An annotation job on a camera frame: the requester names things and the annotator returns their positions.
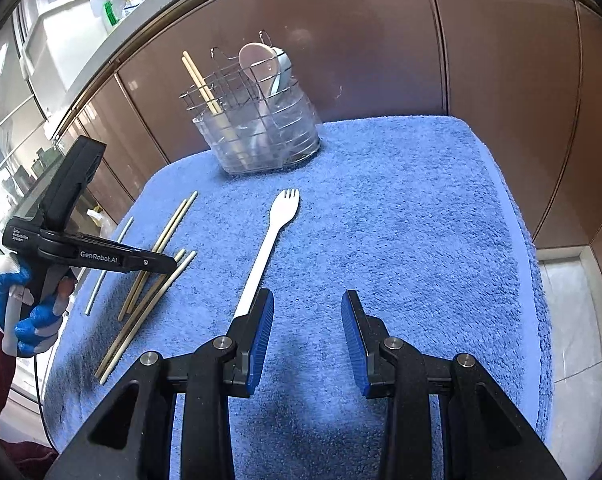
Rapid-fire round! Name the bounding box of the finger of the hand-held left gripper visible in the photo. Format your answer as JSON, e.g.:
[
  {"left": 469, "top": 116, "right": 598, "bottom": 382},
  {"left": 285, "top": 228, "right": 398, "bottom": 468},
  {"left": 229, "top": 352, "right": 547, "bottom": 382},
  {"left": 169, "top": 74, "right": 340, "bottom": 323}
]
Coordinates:
[{"left": 40, "top": 232, "right": 178, "bottom": 275}]

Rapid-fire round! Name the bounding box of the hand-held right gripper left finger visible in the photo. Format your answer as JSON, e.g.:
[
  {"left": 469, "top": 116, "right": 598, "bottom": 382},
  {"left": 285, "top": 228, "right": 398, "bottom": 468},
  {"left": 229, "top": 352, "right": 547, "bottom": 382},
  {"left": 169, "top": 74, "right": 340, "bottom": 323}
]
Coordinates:
[{"left": 46, "top": 287, "right": 275, "bottom": 480}]

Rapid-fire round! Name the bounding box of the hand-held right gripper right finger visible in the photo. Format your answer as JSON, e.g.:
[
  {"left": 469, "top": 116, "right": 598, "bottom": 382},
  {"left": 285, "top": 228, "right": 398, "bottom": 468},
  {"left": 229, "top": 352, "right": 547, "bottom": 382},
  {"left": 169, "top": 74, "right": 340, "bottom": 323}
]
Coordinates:
[{"left": 341, "top": 289, "right": 567, "bottom": 480}]

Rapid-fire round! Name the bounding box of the thin grey chopstick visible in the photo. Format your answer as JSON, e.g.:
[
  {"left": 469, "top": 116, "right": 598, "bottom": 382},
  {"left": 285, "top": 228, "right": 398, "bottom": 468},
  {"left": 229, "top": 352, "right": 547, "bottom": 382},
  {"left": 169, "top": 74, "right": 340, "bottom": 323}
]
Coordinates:
[{"left": 85, "top": 217, "right": 134, "bottom": 317}]

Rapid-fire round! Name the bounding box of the white plastic spork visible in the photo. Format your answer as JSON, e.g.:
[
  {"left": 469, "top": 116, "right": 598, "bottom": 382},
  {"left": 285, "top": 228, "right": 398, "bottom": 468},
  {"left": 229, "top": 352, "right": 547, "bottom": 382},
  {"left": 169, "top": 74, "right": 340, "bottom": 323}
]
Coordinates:
[{"left": 231, "top": 188, "right": 300, "bottom": 322}]

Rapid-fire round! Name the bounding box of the clear utensil holder wire rack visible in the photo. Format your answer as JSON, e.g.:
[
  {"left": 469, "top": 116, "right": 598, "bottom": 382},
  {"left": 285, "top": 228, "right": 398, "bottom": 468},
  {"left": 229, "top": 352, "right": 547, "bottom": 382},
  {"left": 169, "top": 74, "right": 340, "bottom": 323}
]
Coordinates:
[{"left": 178, "top": 32, "right": 322, "bottom": 176}]

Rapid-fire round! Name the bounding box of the person's left hand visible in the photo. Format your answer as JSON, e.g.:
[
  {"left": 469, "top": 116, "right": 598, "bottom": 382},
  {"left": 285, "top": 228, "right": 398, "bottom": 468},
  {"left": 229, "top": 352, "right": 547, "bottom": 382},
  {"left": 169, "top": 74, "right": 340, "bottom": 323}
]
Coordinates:
[{"left": 0, "top": 255, "right": 76, "bottom": 358}]

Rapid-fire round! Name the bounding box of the sliding glass door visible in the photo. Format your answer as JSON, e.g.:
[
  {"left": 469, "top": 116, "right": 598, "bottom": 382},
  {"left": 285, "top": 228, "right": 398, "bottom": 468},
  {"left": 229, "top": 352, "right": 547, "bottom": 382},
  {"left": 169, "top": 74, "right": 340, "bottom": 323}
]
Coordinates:
[{"left": 0, "top": 5, "right": 106, "bottom": 241}]

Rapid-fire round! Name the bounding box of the blue terry towel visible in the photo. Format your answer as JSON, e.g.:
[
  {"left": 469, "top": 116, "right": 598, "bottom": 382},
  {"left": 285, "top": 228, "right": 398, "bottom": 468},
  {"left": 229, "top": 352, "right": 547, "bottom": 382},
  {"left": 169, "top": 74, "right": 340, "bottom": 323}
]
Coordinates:
[{"left": 43, "top": 116, "right": 554, "bottom": 480}]

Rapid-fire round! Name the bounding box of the white kitchen countertop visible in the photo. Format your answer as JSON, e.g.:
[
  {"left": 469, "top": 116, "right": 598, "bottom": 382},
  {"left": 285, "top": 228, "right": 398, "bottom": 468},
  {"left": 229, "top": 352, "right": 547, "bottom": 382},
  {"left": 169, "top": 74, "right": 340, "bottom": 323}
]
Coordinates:
[{"left": 41, "top": 0, "right": 292, "bottom": 133}]

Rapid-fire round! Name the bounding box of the wooden spoon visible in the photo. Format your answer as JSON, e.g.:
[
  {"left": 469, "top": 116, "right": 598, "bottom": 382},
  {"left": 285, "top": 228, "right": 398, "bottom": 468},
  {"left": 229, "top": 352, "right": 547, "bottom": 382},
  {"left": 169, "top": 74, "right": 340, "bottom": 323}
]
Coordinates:
[{"left": 238, "top": 42, "right": 282, "bottom": 141}]

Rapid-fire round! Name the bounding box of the maroon clothing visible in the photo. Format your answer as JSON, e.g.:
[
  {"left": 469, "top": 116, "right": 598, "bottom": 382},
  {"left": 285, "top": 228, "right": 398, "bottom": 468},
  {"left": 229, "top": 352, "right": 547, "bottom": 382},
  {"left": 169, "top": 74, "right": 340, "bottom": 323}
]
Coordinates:
[{"left": 0, "top": 432, "right": 59, "bottom": 480}]

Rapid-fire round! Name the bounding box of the white plastic spoon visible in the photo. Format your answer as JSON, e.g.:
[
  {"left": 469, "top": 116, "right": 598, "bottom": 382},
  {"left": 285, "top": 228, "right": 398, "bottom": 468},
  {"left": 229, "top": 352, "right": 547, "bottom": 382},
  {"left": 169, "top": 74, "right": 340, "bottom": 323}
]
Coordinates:
[{"left": 268, "top": 47, "right": 293, "bottom": 96}]

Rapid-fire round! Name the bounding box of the black cable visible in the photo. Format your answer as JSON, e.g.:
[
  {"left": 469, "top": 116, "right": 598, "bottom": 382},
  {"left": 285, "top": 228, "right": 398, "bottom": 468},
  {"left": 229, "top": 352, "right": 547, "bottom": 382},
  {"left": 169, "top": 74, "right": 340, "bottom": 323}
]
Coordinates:
[{"left": 31, "top": 354, "right": 59, "bottom": 456}]

